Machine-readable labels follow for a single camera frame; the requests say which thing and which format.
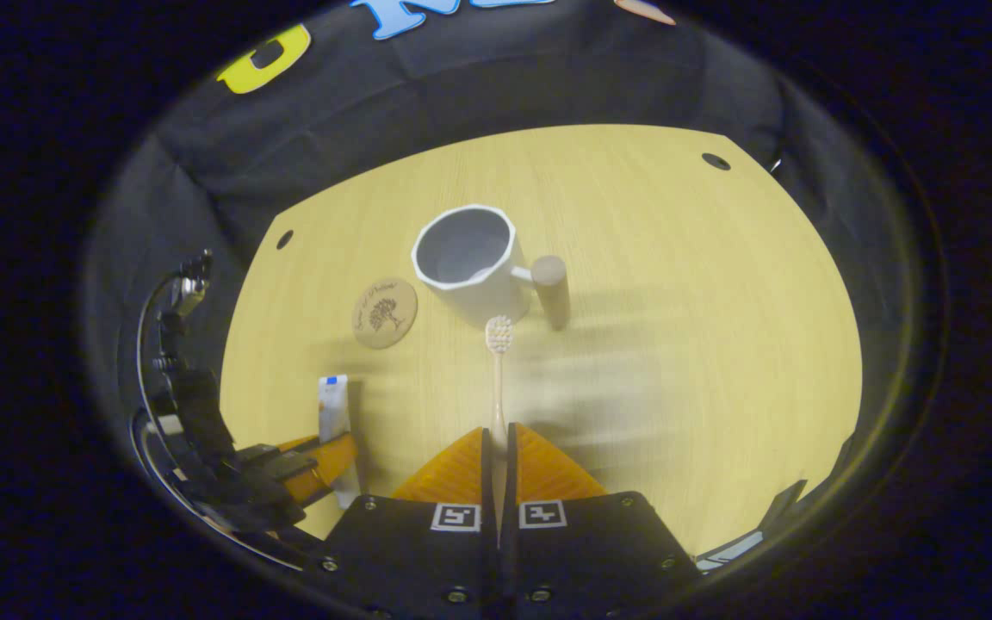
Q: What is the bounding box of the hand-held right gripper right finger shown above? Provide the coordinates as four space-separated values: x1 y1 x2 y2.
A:
501 421 705 620

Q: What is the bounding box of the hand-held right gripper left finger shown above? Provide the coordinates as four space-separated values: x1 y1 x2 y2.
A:
305 426 499 620

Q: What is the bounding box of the white toothpaste tube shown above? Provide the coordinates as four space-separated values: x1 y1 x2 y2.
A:
318 375 363 509

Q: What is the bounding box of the round cork coaster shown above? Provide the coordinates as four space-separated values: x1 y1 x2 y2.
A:
351 277 419 350

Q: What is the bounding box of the beige toothbrush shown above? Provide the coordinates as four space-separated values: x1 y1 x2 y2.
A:
485 316 514 552

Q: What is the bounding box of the white cup with wooden handle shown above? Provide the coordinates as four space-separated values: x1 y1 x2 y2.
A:
411 204 571 332

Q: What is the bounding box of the wooden desktop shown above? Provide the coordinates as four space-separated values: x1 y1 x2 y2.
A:
219 125 863 561

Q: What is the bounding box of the black backdrop cloth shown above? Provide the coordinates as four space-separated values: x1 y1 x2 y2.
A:
83 0 893 483

